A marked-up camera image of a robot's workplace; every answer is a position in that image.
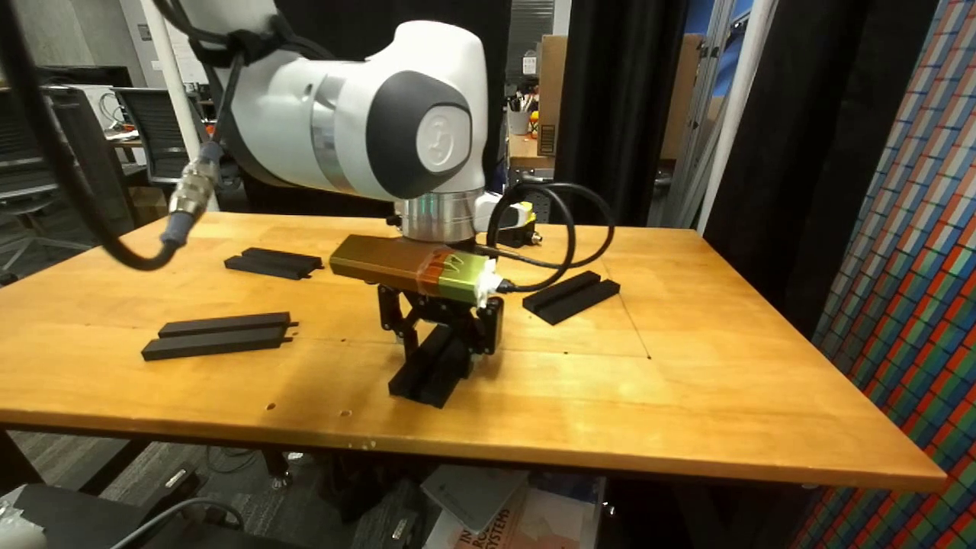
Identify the thin black camera cable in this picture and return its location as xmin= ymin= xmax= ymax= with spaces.
xmin=485 ymin=180 xmax=618 ymax=299

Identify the black grooved plastic rail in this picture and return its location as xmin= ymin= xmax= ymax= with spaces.
xmin=138 ymin=309 xmax=301 ymax=362
xmin=222 ymin=243 xmax=325 ymax=283
xmin=519 ymin=269 xmax=621 ymax=330
xmin=384 ymin=319 xmax=483 ymax=411

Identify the brown cardboard box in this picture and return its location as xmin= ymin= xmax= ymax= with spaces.
xmin=534 ymin=34 xmax=574 ymax=161

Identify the black padded seat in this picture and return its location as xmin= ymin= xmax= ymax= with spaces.
xmin=0 ymin=482 xmax=155 ymax=549

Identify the white box with orange print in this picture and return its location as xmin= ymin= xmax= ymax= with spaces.
xmin=424 ymin=473 xmax=611 ymax=549

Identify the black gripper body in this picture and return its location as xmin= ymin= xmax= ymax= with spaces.
xmin=403 ymin=290 xmax=478 ymax=344

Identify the black cable with silver connector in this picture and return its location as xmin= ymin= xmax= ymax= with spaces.
xmin=0 ymin=0 xmax=247 ymax=274

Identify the gray flat sheet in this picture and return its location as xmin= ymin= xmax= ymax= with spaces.
xmin=418 ymin=461 xmax=530 ymax=535

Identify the white metal frame post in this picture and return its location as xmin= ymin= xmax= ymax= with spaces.
xmin=692 ymin=0 xmax=784 ymax=237

